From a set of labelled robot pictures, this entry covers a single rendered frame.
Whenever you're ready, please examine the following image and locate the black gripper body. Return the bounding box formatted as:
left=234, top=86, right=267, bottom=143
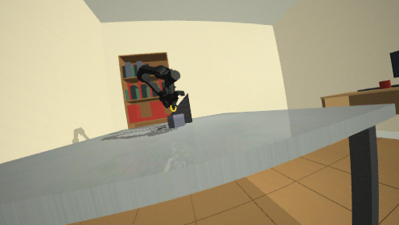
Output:
left=159, top=84, right=185, bottom=101

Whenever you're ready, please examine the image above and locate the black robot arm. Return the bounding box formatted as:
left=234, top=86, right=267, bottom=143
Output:
left=137, top=65, right=180, bottom=108

